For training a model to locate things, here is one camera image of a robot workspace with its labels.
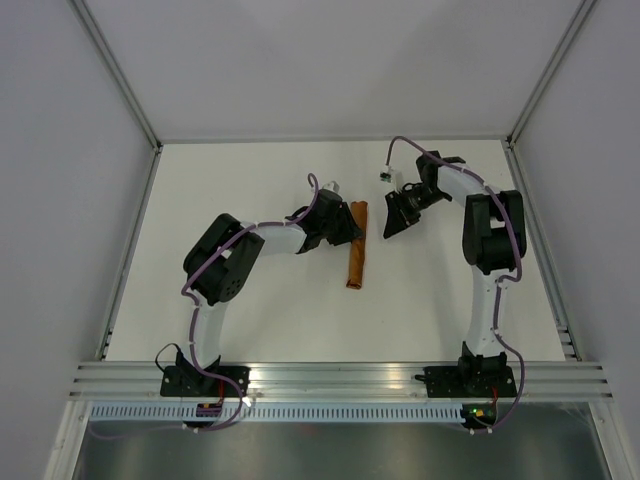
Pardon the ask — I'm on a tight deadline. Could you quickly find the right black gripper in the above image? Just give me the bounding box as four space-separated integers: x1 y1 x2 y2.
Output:
384 184 449 238

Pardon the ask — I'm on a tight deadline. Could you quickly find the orange cloth napkin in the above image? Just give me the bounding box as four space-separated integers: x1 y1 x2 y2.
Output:
346 201 369 290

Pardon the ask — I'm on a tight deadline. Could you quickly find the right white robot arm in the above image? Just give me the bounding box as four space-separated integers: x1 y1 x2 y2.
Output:
383 151 527 398

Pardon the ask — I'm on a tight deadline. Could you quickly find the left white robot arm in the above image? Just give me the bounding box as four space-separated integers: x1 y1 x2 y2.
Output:
176 188 365 396

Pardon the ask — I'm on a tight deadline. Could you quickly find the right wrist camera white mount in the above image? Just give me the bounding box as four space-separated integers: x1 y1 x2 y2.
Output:
379 166 405 191

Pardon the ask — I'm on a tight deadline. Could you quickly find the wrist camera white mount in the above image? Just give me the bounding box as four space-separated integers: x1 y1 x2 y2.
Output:
323 181 340 194
379 166 405 191

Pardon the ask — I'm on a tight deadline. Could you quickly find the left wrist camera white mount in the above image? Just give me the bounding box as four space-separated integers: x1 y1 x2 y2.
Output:
323 181 340 194

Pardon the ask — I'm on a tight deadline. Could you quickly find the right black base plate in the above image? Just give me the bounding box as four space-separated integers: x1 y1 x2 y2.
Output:
413 366 517 399

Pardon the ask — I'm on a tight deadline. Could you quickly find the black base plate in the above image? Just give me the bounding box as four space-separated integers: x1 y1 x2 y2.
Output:
413 366 517 399
160 365 251 398

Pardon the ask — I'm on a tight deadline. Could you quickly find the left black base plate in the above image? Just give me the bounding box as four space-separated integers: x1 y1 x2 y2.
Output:
160 365 251 398

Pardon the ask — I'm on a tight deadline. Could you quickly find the white slotted cable duct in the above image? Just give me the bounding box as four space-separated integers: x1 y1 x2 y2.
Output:
90 402 463 423

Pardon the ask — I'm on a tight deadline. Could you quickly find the right aluminium frame post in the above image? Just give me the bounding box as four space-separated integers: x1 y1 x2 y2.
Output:
505 0 599 148

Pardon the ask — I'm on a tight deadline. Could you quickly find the aluminium frame post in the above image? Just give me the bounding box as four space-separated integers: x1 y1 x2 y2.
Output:
67 0 162 152
505 0 599 148

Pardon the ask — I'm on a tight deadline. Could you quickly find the aluminium mounting rail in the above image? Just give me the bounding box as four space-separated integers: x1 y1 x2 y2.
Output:
67 362 613 403

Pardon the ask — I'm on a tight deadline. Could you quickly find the left aluminium frame post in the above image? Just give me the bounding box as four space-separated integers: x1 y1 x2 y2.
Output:
67 0 162 152

